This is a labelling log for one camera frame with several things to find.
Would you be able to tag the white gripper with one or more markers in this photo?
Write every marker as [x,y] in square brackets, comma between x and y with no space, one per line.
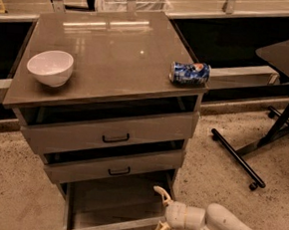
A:
[176,214]

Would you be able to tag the grey drawer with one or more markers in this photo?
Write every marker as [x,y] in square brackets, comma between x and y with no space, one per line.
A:
[127,202]
[78,135]
[114,166]

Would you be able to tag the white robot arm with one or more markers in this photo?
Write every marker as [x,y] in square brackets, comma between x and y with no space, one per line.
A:
[214,217]

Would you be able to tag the grey drawer cabinet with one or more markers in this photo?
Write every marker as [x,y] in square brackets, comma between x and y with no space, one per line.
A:
[121,66]

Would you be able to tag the blue crushed soda can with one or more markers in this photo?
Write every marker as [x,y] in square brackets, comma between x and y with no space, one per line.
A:
[189,74]

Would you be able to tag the white ceramic bowl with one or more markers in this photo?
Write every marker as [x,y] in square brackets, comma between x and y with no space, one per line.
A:
[51,68]

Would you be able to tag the black rolling side table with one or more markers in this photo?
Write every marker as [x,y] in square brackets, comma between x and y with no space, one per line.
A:
[277,56]

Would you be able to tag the white wire basket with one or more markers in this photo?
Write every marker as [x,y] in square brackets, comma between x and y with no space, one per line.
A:
[132,5]

